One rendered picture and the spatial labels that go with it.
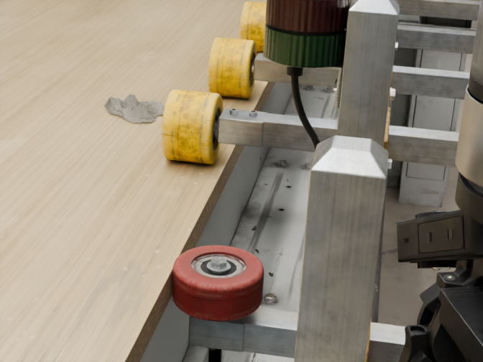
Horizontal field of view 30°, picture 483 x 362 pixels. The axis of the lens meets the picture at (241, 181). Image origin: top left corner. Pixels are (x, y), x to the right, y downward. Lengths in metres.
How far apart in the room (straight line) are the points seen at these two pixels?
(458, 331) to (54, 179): 0.61
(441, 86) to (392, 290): 1.48
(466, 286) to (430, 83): 0.76
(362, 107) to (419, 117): 2.44
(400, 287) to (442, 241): 2.17
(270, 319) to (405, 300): 1.81
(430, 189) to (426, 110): 0.28
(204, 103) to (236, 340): 0.29
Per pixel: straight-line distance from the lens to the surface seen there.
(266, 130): 0.99
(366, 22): 0.65
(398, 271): 2.75
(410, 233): 0.54
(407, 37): 1.46
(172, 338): 1.09
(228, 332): 0.81
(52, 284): 0.78
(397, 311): 2.55
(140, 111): 1.15
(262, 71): 1.23
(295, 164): 1.79
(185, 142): 0.98
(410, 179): 3.17
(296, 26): 0.64
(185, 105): 0.99
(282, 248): 1.45
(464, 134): 0.43
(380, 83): 0.66
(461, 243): 0.48
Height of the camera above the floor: 1.29
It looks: 23 degrees down
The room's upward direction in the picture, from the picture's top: 3 degrees clockwise
